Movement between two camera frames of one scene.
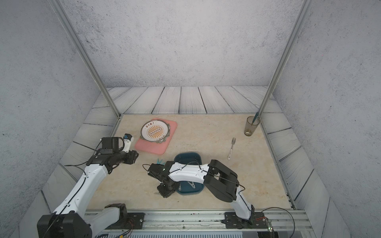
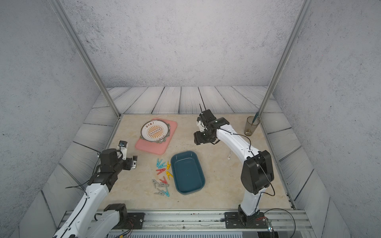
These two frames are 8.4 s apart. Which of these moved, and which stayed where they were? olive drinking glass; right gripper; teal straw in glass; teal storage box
Moved: right gripper
Stayed: olive drinking glass; teal storage box; teal straw in glass
